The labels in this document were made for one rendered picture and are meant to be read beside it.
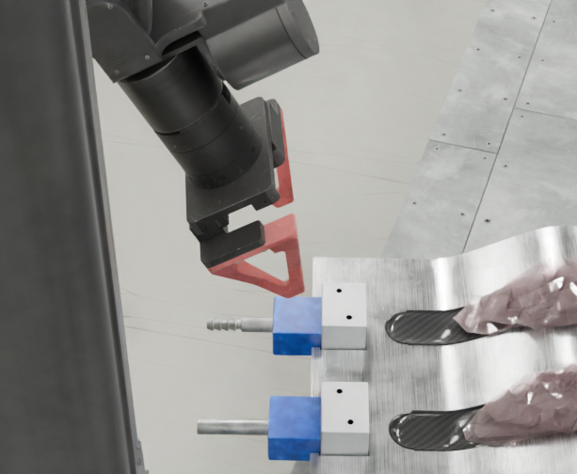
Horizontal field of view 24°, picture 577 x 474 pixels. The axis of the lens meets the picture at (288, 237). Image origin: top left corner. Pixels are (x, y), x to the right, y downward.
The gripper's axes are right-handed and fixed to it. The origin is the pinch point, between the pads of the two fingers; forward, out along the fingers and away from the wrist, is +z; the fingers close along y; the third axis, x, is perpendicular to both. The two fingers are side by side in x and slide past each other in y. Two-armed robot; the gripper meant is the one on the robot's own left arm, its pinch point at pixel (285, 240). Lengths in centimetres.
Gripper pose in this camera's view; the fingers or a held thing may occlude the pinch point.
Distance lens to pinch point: 100.3
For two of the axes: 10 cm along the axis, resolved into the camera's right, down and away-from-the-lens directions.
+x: -8.9, 3.8, 2.6
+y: -0.8, -6.8, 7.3
